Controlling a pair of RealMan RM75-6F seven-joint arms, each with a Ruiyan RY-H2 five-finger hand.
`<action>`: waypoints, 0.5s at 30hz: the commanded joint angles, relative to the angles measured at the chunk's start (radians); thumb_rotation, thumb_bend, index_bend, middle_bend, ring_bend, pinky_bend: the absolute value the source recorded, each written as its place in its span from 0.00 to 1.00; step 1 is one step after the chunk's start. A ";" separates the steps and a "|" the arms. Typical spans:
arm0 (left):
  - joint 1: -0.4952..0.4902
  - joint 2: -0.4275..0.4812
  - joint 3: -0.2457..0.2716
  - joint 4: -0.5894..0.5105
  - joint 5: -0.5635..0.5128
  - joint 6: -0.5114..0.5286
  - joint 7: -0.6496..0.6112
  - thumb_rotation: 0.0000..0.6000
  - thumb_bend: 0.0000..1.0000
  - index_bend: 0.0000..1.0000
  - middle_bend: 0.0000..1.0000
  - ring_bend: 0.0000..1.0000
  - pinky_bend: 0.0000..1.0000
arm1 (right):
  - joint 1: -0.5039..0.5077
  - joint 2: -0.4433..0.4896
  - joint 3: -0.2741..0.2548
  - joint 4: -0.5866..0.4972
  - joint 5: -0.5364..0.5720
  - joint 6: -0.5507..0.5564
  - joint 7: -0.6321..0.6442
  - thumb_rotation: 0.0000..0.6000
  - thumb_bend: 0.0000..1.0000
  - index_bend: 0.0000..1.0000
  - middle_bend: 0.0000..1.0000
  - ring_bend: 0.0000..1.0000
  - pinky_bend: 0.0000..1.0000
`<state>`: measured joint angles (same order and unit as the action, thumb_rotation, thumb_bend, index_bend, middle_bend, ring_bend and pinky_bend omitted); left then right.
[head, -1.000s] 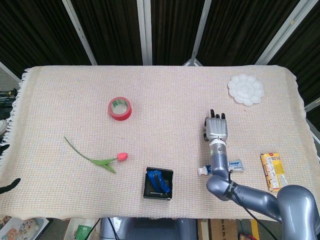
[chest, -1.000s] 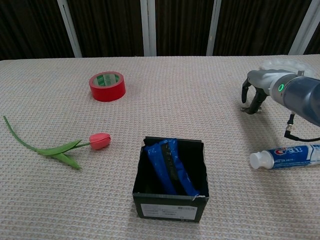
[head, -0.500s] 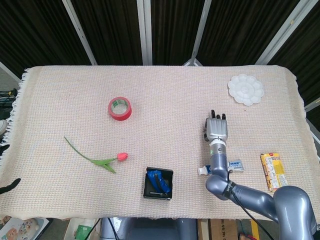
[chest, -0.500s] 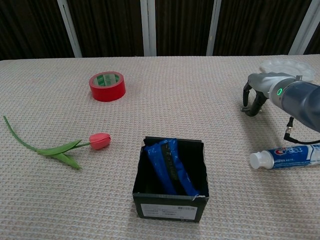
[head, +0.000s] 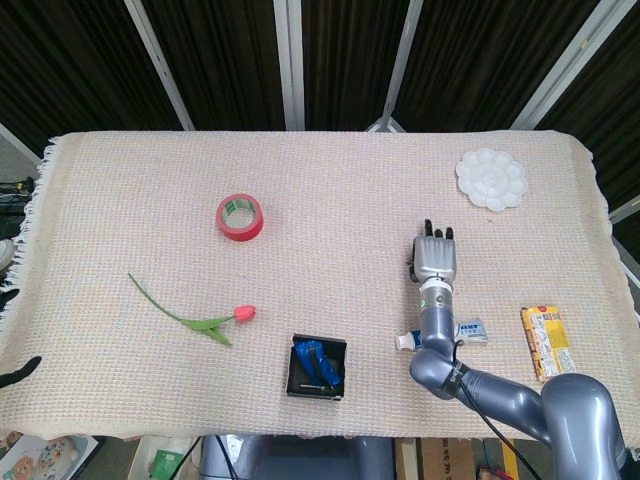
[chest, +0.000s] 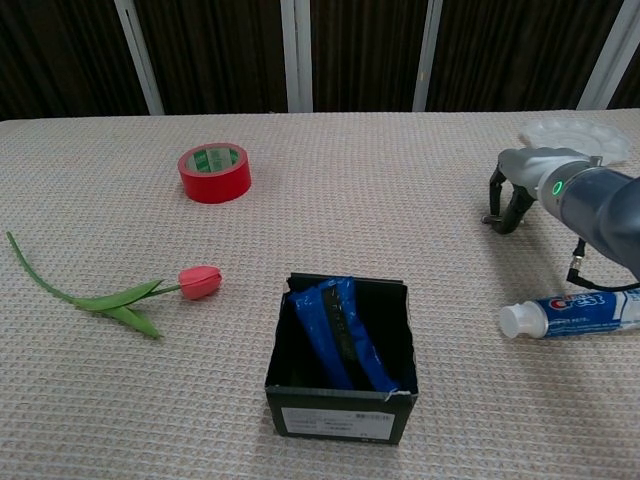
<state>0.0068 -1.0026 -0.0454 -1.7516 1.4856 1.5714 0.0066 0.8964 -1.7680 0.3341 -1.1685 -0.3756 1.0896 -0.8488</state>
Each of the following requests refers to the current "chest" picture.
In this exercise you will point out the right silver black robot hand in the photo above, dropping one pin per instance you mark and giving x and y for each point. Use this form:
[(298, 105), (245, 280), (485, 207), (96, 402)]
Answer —
[(525, 167)]

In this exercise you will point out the small metal bolt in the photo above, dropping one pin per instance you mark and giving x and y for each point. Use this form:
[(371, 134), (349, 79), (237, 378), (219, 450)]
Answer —
[(490, 219)]

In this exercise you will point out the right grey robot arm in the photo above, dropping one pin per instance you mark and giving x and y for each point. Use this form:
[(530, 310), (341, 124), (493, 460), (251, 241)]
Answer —
[(600, 210)]

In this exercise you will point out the white flower-shaped paint palette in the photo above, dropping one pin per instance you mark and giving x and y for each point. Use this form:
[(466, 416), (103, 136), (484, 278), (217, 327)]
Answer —
[(575, 135)]

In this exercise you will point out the white blue toothpaste tube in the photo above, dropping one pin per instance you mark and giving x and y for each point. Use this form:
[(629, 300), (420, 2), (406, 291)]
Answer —
[(560, 312)]

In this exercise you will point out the blue plastic packet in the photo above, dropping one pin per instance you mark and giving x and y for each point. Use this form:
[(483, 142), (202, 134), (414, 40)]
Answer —
[(310, 325)]

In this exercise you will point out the black cardboard box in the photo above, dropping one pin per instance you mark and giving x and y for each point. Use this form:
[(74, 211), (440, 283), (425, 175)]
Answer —
[(340, 415)]

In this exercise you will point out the red tape roll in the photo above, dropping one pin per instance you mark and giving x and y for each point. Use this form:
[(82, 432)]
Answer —
[(215, 182)]

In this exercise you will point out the dark pleated curtain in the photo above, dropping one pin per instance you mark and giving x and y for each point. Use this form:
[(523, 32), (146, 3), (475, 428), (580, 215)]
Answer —
[(220, 50)]

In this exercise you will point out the artificial pink tulip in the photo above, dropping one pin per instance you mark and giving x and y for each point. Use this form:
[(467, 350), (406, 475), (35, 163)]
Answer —
[(200, 282)]

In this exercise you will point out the beige woven tablecloth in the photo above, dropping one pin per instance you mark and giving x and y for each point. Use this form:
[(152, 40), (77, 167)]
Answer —
[(150, 400)]

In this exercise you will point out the white frame post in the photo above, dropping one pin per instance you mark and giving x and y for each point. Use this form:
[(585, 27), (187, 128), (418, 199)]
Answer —
[(607, 55), (427, 55), (296, 55), (140, 55)]

